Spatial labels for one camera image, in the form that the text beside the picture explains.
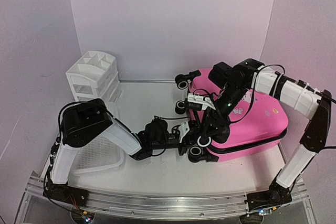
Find pink cartoon hard-shell suitcase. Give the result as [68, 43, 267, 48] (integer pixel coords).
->
[174, 68, 289, 163]

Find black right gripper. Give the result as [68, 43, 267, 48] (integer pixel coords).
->
[200, 84, 248, 140]

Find white plastic drawer organizer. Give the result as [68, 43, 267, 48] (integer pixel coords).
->
[66, 51, 122, 102]

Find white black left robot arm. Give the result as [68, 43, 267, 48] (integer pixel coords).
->
[47, 99, 198, 201]

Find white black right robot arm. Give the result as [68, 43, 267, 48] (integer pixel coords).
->
[192, 59, 333, 209]

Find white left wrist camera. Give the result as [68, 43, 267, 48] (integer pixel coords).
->
[176, 121, 190, 143]

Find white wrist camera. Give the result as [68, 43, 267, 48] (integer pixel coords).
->
[185, 93, 216, 111]
[176, 121, 190, 143]

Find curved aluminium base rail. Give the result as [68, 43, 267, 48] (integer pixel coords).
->
[22, 174, 314, 220]

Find white perforated plastic basket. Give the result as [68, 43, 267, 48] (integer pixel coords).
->
[71, 135, 125, 176]

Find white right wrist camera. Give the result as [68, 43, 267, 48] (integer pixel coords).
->
[185, 93, 216, 111]

